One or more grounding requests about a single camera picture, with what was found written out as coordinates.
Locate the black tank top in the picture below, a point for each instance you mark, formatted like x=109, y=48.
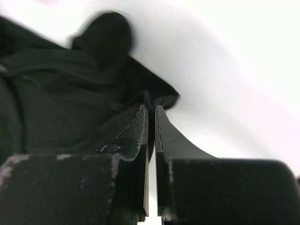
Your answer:
x=55, y=100

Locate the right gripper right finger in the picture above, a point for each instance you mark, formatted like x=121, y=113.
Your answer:
x=196, y=188

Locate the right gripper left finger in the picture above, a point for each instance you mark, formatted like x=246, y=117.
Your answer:
x=108, y=187

